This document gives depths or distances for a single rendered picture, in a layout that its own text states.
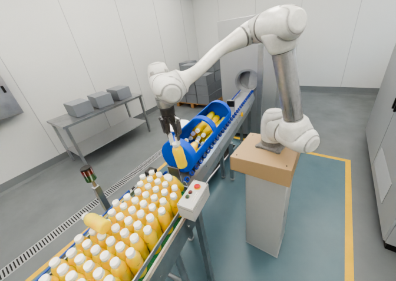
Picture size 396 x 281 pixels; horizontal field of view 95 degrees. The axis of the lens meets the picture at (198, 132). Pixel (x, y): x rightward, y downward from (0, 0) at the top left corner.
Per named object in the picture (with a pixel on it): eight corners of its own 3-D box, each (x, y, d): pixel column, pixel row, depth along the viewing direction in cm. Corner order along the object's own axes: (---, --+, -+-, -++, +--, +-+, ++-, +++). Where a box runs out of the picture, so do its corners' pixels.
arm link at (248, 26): (233, 25, 93) (247, 20, 82) (261, 9, 95) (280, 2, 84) (240, 50, 100) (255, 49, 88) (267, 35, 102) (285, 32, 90)
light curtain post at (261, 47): (260, 162, 283) (264, 42, 201) (259, 165, 278) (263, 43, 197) (256, 162, 285) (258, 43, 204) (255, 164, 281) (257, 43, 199)
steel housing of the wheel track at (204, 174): (254, 109, 308) (255, 90, 292) (195, 214, 146) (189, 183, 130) (238, 108, 321) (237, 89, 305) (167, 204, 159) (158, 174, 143)
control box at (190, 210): (210, 195, 114) (208, 182, 109) (195, 222, 99) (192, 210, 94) (195, 190, 118) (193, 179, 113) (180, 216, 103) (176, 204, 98)
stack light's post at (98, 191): (145, 268, 174) (99, 185, 121) (142, 273, 171) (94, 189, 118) (141, 267, 175) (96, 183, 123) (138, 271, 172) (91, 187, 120)
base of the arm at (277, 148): (292, 140, 133) (293, 134, 131) (279, 154, 120) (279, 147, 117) (268, 135, 145) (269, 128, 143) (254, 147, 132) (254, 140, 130)
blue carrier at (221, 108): (231, 124, 203) (231, 100, 189) (195, 176, 138) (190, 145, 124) (208, 122, 216) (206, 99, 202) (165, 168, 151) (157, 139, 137)
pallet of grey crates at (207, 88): (223, 100, 553) (220, 58, 496) (210, 110, 498) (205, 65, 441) (192, 97, 618) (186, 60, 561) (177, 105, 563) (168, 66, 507)
